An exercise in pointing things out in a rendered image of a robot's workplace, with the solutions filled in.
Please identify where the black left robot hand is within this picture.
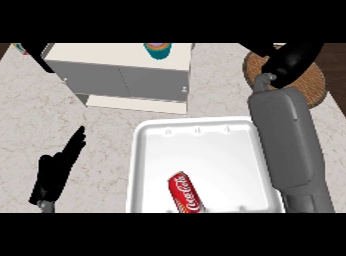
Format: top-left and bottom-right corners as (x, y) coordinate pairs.
(27, 125), (88, 206)

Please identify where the red soda can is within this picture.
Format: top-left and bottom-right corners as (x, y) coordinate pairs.
(168, 170), (207, 214)

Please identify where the cupcake with teal wrapper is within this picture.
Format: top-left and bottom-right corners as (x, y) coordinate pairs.
(142, 42), (175, 61)

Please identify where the small multicoloured object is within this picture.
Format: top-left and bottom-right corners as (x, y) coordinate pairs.
(11, 42), (32, 56)

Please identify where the round brown wicker mat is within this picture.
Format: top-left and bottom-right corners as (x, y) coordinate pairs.
(241, 44), (328, 110)

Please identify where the white grey tiered shelf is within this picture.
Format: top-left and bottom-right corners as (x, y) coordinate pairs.
(41, 42), (197, 116)

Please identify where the black slanted bar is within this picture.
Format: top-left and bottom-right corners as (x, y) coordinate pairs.
(21, 42), (58, 74)

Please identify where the white foam tray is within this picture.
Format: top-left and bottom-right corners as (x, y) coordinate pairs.
(125, 115), (287, 214)

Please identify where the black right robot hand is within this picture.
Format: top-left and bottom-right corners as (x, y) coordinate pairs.
(238, 42), (326, 90)

